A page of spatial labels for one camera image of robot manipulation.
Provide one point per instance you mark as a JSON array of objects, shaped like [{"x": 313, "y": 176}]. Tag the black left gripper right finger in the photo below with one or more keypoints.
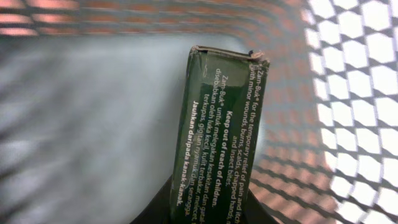
[{"x": 255, "y": 213}]

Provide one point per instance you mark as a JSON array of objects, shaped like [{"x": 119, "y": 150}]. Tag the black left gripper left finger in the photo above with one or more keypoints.
[{"x": 158, "y": 210}]

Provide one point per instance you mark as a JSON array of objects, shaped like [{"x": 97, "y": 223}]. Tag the dark green Zam-Buk box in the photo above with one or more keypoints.
[{"x": 217, "y": 135}]

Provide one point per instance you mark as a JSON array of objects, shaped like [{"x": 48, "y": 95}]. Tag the black plastic mesh basket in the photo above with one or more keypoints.
[{"x": 91, "y": 93}]

